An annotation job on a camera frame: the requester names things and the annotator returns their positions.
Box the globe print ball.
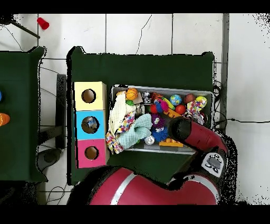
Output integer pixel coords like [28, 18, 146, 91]
[169, 94, 182, 106]

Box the purple spiky monster toy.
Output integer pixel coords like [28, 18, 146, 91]
[151, 114, 166, 128]

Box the orange toy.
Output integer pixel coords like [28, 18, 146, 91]
[0, 113, 11, 127]

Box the red-orange ball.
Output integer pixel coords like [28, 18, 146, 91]
[175, 104, 187, 115]

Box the grey rounded base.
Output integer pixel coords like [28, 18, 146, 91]
[37, 147, 62, 172]

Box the white colourful patterned cloth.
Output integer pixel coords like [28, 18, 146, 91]
[183, 98, 208, 125]

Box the shallow clear mesh bin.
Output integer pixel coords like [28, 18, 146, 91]
[107, 84, 215, 156]

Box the orange toy basketball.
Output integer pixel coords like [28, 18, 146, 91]
[126, 88, 139, 101]

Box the blue spiky ball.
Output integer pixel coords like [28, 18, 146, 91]
[151, 126, 169, 142]

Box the black cable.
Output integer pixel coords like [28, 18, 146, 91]
[213, 117, 270, 130]

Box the black tripod leg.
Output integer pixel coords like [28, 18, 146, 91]
[0, 14, 41, 39]

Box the brown toy football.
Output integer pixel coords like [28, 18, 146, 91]
[184, 93, 196, 104]

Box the red plastic cup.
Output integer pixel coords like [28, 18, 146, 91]
[36, 17, 50, 30]

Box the side table with green cloth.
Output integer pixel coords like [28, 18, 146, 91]
[0, 46, 48, 183]

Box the cream muslin cloth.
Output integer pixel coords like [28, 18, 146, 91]
[108, 91, 137, 134]

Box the mint muslin cloth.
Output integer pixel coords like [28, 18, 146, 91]
[118, 114, 153, 150]

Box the wooden box with three holes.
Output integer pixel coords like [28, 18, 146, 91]
[72, 81, 110, 169]

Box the dark green tablecloth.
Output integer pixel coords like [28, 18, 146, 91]
[66, 46, 215, 186]

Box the black upright stand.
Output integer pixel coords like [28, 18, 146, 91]
[55, 73, 67, 148]

